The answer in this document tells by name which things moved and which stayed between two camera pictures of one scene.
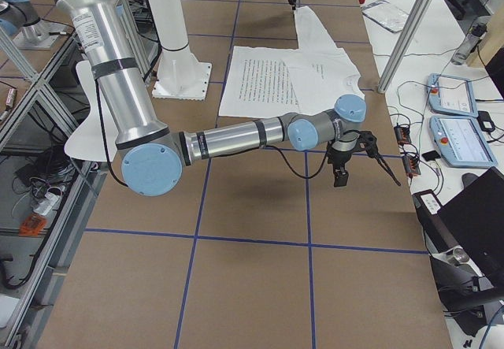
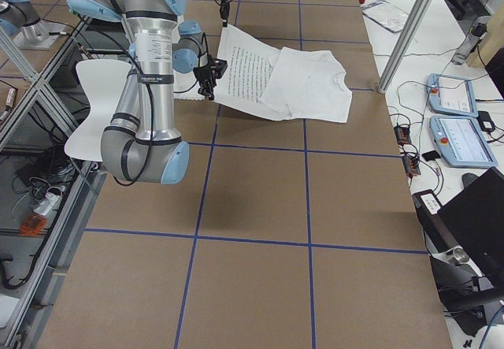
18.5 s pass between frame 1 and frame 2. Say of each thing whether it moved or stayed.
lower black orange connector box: stayed
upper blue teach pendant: stayed
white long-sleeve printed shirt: moved
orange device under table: stayed
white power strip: stayed
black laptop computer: stayed
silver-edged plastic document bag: stayed
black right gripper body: moved
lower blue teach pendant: stayed
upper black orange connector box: stayed
